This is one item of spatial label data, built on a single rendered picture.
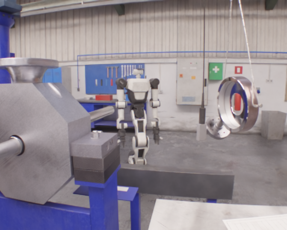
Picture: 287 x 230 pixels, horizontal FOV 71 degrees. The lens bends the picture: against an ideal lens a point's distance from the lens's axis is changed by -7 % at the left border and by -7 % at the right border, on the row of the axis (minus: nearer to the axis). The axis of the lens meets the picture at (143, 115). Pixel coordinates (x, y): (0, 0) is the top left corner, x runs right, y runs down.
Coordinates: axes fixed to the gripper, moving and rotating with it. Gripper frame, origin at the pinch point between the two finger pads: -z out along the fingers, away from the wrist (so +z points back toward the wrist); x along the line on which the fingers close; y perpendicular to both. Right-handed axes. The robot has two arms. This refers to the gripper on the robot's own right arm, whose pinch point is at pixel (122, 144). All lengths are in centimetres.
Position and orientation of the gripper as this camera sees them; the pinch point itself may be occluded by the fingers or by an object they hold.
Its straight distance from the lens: 266.3
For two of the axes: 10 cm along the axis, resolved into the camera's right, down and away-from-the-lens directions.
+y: 9.6, -0.4, 2.9
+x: 2.8, -0.6, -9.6
